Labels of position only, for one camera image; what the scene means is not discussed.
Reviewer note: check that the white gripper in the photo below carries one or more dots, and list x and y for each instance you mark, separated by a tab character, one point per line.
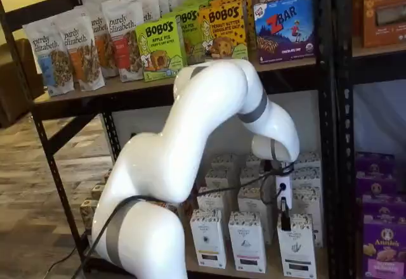
283	177

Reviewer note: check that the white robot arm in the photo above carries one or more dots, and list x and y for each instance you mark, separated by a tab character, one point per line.
190	133

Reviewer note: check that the white floral tea box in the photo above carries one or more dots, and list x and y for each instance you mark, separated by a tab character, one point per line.
220	179
211	201
250	176
226	161
253	201
309	160
307	203
306	177
253	160

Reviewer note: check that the white tea box green strip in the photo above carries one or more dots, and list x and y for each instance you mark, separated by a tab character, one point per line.
296	247

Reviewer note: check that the white tea box pink strip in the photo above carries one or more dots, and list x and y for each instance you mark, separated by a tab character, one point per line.
247	244

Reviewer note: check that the white tea box yellow strip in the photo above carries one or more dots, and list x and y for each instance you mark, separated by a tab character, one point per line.
209	241

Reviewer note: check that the purple Annie's box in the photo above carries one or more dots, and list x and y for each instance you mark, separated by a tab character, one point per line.
383	210
375	187
385	253
374	165

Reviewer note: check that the black metal shelf rack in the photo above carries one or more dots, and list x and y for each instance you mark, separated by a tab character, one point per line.
326	117
344	117

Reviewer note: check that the patterned snack box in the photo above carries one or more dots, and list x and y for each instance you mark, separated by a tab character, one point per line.
88	214
97	191

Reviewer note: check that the green Bobo's apple pie box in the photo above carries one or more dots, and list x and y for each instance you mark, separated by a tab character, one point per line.
160	47
190	35
200	1

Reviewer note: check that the wooden middle shelf board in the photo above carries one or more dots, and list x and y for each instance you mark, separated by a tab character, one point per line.
111	85

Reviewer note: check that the orange snack box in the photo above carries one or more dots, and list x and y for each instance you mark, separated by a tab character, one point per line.
385	12

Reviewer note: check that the granola bag red label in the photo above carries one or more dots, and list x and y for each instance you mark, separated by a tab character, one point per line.
123	41

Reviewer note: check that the granola bag orange label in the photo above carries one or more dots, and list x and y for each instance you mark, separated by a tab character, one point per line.
103	44
84	54

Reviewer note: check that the granola bag blue label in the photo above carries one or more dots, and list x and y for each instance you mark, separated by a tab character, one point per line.
50	60

